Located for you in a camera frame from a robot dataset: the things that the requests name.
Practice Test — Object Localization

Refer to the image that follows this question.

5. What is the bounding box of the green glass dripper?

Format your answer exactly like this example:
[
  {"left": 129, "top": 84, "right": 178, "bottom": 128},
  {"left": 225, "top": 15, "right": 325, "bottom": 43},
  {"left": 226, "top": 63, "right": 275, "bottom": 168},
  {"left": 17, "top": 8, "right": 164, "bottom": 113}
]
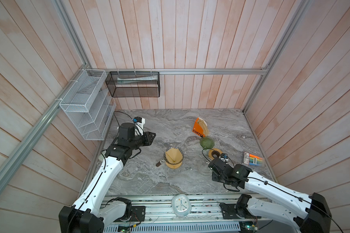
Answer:
[{"left": 200, "top": 136, "right": 215, "bottom": 150}]

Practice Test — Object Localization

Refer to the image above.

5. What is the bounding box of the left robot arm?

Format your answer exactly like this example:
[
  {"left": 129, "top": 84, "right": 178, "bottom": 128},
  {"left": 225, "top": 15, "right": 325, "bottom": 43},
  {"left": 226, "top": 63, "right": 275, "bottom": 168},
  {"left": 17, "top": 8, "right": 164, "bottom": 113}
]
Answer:
[{"left": 58, "top": 123, "right": 156, "bottom": 233}]

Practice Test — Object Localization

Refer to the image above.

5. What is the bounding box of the coloured marker pack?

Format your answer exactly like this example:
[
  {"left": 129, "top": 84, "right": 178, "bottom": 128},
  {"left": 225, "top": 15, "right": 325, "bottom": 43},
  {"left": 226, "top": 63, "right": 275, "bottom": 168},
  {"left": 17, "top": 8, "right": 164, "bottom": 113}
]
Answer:
[{"left": 243, "top": 152, "right": 264, "bottom": 166}]

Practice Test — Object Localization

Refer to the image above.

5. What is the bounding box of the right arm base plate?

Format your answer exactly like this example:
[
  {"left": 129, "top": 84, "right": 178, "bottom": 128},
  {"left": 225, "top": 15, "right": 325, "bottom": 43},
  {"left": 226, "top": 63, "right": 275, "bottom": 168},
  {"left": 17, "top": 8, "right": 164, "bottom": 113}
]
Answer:
[{"left": 219, "top": 203, "right": 261, "bottom": 219}]

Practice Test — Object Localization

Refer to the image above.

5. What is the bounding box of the orange coffee filter box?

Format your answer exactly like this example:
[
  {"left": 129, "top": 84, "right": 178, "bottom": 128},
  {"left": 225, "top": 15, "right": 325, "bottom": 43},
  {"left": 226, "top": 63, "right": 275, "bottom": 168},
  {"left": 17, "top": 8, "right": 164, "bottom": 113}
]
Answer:
[{"left": 192, "top": 117, "right": 210, "bottom": 137}]

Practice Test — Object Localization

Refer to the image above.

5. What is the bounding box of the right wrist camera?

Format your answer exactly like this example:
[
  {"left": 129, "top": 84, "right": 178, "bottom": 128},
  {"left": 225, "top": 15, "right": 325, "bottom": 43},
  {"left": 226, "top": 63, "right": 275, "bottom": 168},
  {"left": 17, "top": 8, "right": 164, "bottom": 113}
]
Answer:
[{"left": 220, "top": 153, "right": 228, "bottom": 163}]

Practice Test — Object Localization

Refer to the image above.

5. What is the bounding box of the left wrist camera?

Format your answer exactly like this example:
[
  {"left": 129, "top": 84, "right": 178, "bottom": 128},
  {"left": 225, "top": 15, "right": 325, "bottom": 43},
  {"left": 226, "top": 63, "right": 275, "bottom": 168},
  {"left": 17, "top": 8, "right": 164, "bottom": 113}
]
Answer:
[{"left": 133, "top": 116, "right": 145, "bottom": 136}]

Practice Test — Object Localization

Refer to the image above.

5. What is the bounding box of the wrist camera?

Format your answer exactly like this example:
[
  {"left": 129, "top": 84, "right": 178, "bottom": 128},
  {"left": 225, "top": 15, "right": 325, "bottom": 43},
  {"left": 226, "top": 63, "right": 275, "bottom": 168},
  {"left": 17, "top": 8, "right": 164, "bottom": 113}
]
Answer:
[
  {"left": 133, "top": 116, "right": 145, "bottom": 136},
  {"left": 220, "top": 153, "right": 228, "bottom": 163}
]

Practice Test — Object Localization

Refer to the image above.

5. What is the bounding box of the brown paper coffee filter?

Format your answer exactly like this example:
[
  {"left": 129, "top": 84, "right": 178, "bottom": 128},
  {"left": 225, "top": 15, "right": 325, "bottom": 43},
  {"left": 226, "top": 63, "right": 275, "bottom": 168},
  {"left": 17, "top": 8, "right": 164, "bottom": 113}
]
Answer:
[{"left": 164, "top": 147, "right": 184, "bottom": 165}]

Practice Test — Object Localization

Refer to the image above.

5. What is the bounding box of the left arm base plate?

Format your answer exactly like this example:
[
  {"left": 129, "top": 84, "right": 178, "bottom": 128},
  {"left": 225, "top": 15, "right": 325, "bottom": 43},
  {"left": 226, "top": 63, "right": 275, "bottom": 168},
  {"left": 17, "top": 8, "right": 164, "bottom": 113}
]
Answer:
[{"left": 114, "top": 206, "right": 146, "bottom": 222}]

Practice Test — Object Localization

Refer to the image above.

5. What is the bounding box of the white wire mesh shelf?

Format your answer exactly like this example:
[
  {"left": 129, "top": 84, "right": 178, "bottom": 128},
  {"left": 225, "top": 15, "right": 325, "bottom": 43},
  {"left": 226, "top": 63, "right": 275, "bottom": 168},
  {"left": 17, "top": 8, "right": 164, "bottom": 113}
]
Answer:
[{"left": 59, "top": 69, "right": 116, "bottom": 141}]

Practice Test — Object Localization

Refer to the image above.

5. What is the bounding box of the white analog clock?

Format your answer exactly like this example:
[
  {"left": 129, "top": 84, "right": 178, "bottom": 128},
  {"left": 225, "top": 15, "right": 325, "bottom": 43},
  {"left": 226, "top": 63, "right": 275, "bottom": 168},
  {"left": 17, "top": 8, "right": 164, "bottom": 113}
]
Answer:
[{"left": 171, "top": 194, "right": 192, "bottom": 217}]

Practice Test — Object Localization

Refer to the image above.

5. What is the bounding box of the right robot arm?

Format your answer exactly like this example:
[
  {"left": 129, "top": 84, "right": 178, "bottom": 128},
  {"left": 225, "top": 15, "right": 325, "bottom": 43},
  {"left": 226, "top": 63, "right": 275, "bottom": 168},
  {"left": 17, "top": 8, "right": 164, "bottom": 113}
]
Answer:
[{"left": 208, "top": 158, "right": 332, "bottom": 233}]

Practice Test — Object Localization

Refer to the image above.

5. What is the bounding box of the black mesh basket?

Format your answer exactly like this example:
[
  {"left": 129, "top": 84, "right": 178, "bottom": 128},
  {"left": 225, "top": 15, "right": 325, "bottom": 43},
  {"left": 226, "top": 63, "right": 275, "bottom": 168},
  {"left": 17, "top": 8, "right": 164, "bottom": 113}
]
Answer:
[{"left": 105, "top": 71, "right": 160, "bottom": 98}]

